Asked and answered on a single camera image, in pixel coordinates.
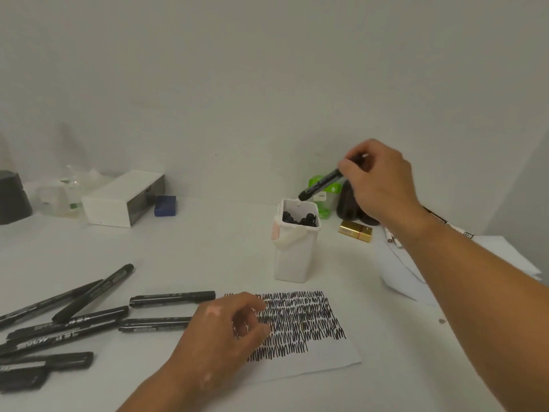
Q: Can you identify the person's left hand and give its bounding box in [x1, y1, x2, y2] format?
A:
[165, 291, 272, 395]

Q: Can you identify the person's right hand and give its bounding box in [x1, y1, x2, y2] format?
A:
[339, 139, 434, 239]

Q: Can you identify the white paper with black scribbles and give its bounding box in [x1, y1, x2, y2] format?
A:
[222, 290, 362, 385]

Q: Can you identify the pile of black markers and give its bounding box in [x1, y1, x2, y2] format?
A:
[0, 263, 217, 393]

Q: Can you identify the person's right forearm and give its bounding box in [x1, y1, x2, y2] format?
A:
[399, 218, 549, 412]

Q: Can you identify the bunch of pastel highlighter pens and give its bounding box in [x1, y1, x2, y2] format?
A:
[383, 227, 404, 249]

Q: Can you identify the small gold box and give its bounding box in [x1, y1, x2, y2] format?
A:
[337, 220, 373, 244]

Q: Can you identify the clear jar with green lid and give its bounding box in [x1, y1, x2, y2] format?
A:
[308, 175, 344, 220]

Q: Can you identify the black and red cardboard box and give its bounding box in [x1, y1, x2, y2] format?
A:
[422, 205, 475, 241]

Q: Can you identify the pile of loose white sheets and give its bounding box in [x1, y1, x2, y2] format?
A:
[373, 235, 543, 305]

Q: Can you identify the small blue box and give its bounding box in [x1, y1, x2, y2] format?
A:
[154, 195, 177, 217]

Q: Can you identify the white box with grey front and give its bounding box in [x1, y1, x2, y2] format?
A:
[81, 169, 166, 229]

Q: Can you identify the clear bottle with dark liquid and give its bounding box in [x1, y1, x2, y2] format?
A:
[0, 132, 34, 226]

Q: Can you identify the white plastic container with handle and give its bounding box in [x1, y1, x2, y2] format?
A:
[270, 198, 321, 283]

